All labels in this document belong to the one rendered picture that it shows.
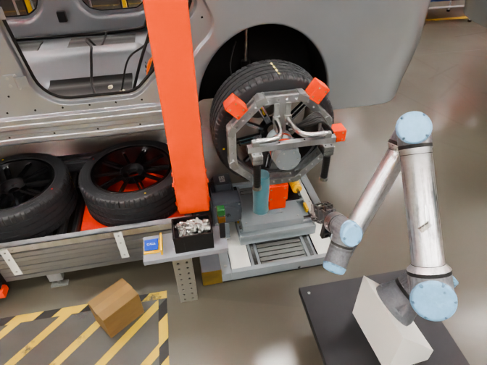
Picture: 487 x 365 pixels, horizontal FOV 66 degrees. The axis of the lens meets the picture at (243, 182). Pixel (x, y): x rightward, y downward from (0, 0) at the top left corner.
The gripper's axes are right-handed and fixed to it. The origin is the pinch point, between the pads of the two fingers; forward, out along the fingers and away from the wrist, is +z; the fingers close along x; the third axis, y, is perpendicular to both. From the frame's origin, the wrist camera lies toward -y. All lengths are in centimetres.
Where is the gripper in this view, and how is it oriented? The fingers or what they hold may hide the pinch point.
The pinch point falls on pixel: (313, 211)
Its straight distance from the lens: 181.6
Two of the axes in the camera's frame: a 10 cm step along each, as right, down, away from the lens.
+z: -2.4, -2.2, 9.4
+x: -9.6, 1.8, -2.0
